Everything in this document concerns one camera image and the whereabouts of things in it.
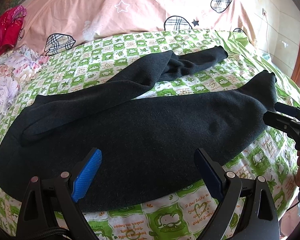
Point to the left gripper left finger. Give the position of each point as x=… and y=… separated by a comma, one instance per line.
x=50, y=210

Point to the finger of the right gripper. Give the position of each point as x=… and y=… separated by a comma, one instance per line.
x=283, y=123
x=286, y=112

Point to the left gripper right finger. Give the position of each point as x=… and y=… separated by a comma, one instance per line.
x=258, y=219

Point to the black pants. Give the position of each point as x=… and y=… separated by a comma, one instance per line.
x=147, y=144

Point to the red garment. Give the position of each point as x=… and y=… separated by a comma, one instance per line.
x=11, y=22

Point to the pink heart pattern quilt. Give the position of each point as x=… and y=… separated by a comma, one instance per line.
x=53, y=26

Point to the floral purple pillow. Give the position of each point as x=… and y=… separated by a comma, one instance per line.
x=17, y=69

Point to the green checkered bed sheet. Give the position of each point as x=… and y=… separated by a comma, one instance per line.
x=183, y=214

